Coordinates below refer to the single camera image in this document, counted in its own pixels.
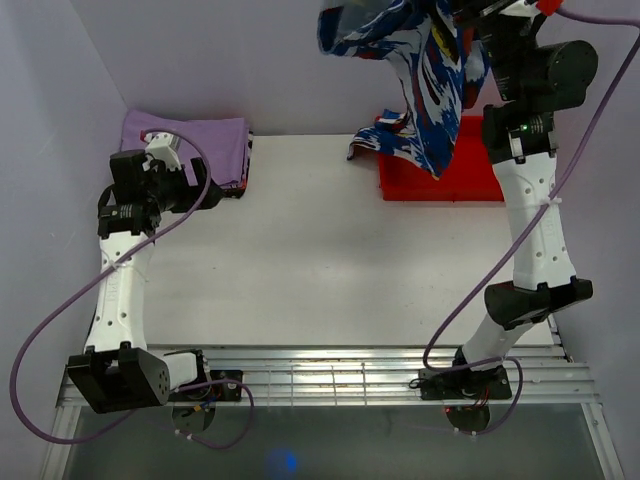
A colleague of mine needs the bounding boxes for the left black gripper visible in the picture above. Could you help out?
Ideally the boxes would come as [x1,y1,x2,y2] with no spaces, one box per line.
[146,158,226,214]

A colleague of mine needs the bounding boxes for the blue patterned trousers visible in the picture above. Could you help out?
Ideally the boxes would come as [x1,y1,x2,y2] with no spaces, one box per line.
[317,1,489,178]

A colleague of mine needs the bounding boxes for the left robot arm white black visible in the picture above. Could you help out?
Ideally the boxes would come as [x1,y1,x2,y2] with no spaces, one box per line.
[66,150,223,414]

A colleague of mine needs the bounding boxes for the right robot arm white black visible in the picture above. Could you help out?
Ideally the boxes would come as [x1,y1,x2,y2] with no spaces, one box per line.
[422,1,598,397]

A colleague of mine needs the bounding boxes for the folded purple trousers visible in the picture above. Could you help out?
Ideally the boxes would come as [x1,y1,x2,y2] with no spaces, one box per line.
[121,110,250,175]

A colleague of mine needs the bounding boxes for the red plastic tray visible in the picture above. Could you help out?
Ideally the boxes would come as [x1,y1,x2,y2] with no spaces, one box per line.
[378,116,503,202]

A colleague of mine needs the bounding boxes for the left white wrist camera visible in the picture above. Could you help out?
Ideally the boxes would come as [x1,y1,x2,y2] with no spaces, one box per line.
[142,132,181,171]

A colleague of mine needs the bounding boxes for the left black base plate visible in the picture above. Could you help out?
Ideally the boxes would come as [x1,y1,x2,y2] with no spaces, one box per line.
[169,370,244,403]

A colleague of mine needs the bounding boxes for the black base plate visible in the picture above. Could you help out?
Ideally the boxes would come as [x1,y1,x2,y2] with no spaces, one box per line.
[169,370,244,403]
[417,366,512,400]

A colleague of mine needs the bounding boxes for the aluminium rail frame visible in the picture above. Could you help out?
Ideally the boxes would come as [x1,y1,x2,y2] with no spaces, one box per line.
[39,314,626,480]

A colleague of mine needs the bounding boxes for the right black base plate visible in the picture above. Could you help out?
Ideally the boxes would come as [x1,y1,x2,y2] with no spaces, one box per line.
[417,366,512,400]

